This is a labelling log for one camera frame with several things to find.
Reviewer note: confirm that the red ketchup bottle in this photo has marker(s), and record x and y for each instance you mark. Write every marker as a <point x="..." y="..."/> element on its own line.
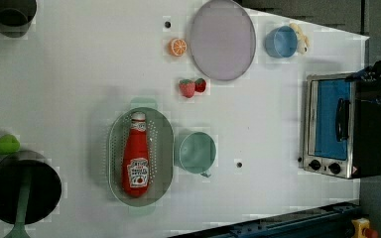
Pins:
<point x="136" y="165"/>

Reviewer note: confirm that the green oval strainer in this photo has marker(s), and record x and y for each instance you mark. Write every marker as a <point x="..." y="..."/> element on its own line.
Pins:
<point x="160" y="140"/>

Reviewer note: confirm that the toaster oven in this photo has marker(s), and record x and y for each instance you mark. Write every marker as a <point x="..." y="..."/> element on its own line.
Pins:
<point x="342" y="133"/>

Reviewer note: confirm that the banana toy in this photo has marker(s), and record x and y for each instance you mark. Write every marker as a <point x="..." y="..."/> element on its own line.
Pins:
<point x="303" y="40"/>

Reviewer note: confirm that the blue cup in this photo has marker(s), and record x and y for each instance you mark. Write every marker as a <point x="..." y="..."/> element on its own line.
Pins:
<point x="281" y="42"/>

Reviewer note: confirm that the yellow red emergency button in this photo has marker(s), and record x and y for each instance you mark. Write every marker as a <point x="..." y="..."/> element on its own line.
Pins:
<point x="362" y="229"/>

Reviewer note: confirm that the purple round plate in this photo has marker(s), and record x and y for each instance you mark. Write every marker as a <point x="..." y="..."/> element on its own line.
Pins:
<point x="222" y="40"/>

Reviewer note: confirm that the red strawberry toy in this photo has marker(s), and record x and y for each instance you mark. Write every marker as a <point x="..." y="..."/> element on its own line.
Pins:
<point x="200" y="85"/>

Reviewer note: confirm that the pink strawberry toy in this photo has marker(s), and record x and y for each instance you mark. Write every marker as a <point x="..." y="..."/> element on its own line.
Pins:
<point x="187" y="88"/>

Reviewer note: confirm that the green mug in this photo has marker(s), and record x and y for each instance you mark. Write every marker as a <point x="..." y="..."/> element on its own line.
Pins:
<point x="195" y="152"/>

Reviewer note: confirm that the orange slice toy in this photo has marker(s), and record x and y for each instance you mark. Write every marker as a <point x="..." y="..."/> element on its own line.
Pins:
<point x="177" y="47"/>

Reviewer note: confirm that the black pot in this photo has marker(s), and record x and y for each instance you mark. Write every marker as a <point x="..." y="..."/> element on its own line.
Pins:
<point x="45" y="192"/>

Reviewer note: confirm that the green spatula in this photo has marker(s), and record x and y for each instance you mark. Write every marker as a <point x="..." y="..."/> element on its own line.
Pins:
<point x="18" y="230"/>

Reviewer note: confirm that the blue metal frame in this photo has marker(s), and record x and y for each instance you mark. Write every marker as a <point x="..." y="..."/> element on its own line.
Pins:
<point x="331" y="221"/>

